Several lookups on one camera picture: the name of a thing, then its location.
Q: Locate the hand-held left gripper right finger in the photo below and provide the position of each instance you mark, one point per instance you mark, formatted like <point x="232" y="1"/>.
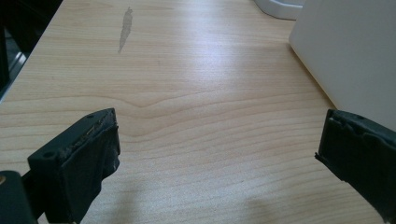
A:
<point x="358" y="149"/>

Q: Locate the white box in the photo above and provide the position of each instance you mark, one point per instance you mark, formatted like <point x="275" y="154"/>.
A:
<point x="348" y="53"/>

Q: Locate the white round container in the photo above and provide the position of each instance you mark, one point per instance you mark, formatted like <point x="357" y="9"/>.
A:
<point x="280" y="8"/>

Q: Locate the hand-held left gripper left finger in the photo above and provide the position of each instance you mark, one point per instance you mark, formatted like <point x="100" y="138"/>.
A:
<point x="71" y="161"/>

